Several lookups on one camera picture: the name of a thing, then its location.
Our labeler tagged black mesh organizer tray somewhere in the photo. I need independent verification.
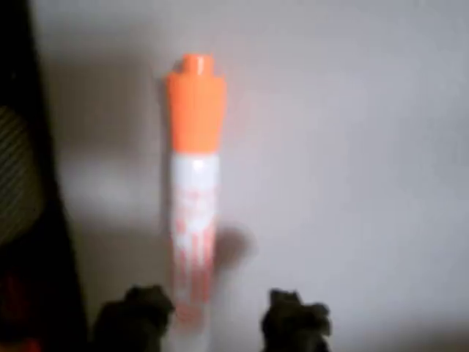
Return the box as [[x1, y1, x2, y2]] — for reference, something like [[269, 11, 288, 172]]
[[0, 0, 91, 352]]

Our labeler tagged orange capped white marker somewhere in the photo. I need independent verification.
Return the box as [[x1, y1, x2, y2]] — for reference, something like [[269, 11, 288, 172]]
[[163, 53, 228, 333]]

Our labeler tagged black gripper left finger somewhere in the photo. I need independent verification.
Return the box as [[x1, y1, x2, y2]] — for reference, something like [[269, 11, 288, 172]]
[[92, 284, 176, 352]]

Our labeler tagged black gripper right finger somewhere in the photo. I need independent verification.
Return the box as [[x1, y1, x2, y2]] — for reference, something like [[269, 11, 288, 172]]
[[261, 289, 333, 352]]

